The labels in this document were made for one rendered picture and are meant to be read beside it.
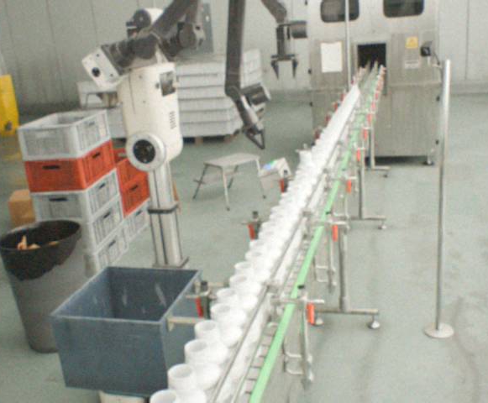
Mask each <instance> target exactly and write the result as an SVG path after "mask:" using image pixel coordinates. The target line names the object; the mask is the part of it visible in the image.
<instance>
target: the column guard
mask: <svg viewBox="0 0 488 403"><path fill-rule="evenodd" d="M18 126H20V124H19V120H18V109H17V105H16V100H15V96H14V92H13V83H12V80H11V75H4V76H0V136H3V135H13V134H17V131H16V127H18Z"/></svg>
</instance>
